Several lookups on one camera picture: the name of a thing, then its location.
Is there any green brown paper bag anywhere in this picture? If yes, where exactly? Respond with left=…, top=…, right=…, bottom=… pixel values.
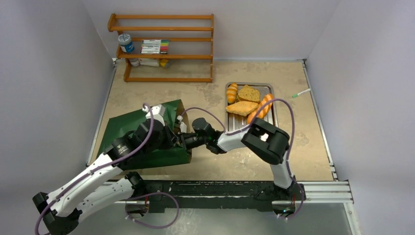
left=98, top=99, right=192, bottom=170

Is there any triangular orange fake pastry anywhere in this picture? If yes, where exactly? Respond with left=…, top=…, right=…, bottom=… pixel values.
left=226, top=101, right=258, bottom=117

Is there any orange fake bread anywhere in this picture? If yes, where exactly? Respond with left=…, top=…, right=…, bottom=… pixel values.
left=226, top=83, right=238, bottom=104

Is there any long orange fake baguette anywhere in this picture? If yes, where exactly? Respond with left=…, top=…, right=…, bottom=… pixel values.
left=247, top=94, right=274, bottom=124

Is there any seeded fake bread slice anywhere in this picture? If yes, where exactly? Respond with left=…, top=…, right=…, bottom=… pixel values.
left=236, top=85, right=261, bottom=103

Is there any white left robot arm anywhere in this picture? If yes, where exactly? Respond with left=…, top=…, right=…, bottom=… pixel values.
left=32, top=117, right=177, bottom=235

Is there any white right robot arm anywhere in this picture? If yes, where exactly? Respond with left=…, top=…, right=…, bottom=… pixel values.
left=179, top=117, right=294, bottom=199

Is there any silver metal tray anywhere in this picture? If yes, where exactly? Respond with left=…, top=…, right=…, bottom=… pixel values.
left=225, top=82, right=278, bottom=132

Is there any white small box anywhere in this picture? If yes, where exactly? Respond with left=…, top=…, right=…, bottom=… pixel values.
left=138, top=58, right=160, bottom=67

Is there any yellow small bottle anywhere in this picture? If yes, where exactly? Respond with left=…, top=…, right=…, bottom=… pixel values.
left=159, top=59, right=170, bottom=68

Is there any small grey jar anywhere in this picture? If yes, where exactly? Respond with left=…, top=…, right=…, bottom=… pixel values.
left=128, top=58, right=140, bottom=67

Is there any pack of coloured markers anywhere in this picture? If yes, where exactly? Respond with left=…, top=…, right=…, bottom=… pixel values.
left=140, top=39, right=169, bottom=54

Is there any green white marker pen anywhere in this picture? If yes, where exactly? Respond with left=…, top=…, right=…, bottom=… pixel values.
left=292, top=88, right=311, bottom=98

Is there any blue white jar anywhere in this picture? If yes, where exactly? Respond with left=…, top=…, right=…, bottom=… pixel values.
left=117, top=33, right=135, bottom=53

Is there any orange wooden shelf rack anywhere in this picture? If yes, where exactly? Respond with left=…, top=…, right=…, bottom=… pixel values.
left=107, top=13, right=214, bottom=83

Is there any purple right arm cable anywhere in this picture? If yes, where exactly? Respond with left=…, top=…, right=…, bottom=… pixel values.
left=180, top=98, right=296, bottom=182

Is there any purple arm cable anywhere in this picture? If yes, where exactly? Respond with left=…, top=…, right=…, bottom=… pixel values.
left=180, top=98, right=296, bottom=182
left=34, top=103, right=155, bottom=235

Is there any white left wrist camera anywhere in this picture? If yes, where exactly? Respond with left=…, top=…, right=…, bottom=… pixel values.
left=142, top=104, right=165, bottom=126

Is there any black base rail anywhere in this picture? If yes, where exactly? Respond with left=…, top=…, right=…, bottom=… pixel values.
left=127, top=180, right=306, bottom=215

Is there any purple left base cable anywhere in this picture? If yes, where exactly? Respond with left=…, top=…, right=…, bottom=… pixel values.
left=124, top=192, right=180, bottom=230

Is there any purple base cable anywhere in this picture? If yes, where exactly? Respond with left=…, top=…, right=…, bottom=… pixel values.
left=124, top=192, right=180, bottom=230
left=276, top=176, right=306, bottom=222

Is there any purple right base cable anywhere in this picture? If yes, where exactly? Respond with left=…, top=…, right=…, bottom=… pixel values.
left=276, top=176, right=306, bottom=222

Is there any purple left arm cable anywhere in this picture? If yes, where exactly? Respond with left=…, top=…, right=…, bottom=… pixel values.
left=34, top=103, right=155, bottom=235

